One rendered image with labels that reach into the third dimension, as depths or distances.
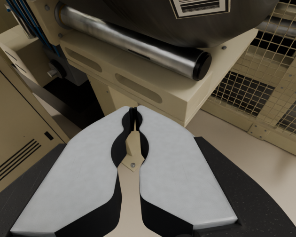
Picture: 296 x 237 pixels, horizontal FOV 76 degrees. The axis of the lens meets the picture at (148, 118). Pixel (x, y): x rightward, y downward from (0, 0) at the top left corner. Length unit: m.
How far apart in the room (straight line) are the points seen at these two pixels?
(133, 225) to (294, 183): 0.89
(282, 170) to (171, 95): 1.09
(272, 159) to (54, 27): 1.24
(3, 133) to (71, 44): 0.66
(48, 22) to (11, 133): 0.67
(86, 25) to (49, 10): 0.10
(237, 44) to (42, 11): 0.45
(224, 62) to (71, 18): 0.35
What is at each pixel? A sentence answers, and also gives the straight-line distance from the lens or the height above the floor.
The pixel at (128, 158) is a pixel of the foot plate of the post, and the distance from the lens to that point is 1.21.
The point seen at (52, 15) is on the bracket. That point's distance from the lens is 0.51.
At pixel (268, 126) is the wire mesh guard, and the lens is 1.04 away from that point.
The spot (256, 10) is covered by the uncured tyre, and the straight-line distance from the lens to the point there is 0.27.
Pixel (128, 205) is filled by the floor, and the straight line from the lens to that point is 1.13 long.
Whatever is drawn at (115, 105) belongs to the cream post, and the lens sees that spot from 0.80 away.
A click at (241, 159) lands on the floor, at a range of 1.28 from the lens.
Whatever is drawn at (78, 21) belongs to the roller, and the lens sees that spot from 0.46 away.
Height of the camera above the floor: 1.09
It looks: 54 degrees down
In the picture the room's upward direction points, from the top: 8 degrees counter-clockwise
